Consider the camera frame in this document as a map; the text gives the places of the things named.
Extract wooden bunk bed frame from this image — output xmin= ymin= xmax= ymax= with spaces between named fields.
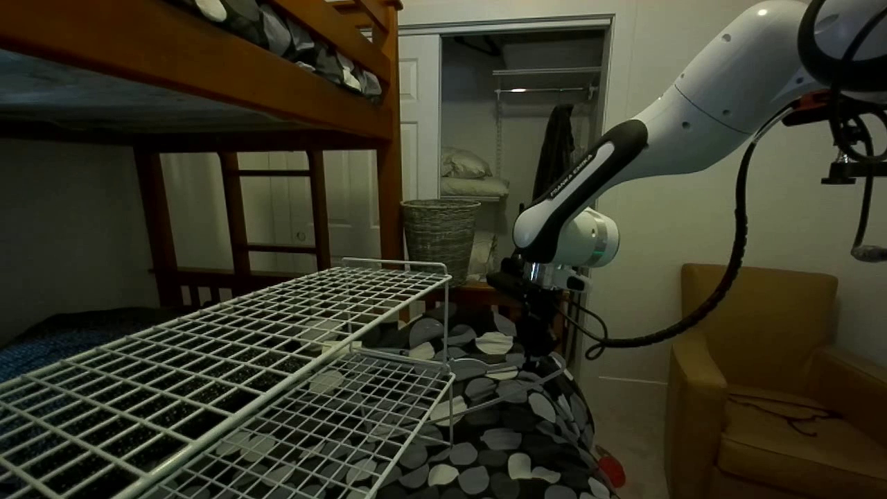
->
xmin=0 ymin=0 xmax=403 ymax=306

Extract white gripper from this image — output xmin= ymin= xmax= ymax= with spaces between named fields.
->
xmin=489 ymin=258 xmax=585 ymax=354

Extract mustard yellow armchair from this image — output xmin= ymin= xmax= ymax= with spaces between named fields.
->
xmin=666 ymin=268 xmax=887 ymax=499

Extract dark hanging garment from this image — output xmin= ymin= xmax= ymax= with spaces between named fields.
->
xmin=533 ymin=104 xmax=573 ymax=197

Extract woven grey laundry basket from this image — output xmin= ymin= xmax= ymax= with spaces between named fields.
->
xmin=403 ymin=198 xmax=482 ymax=283

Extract white closet door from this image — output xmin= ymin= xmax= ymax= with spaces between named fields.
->
xmin=400 ymin=33 xmax=440 ymax=198

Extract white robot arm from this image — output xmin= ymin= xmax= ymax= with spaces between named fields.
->
xmin=514 ymin=0 xmax=887 ymax=265

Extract black spotted bed duvet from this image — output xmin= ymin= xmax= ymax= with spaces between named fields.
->
xmin=0 ymin=311 xmax=616 ymax=499

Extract white wire shelf rack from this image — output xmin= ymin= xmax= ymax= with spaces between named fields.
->
xmin=0 ymin=258 xmax=454 ymax=499

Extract folded white linens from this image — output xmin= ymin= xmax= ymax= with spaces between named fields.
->
xmin=440 ymin=150 xmax=510 ymax=197

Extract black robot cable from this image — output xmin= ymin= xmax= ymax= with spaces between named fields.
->
xmin=582 ymin=0 xmax=887 ymax=363

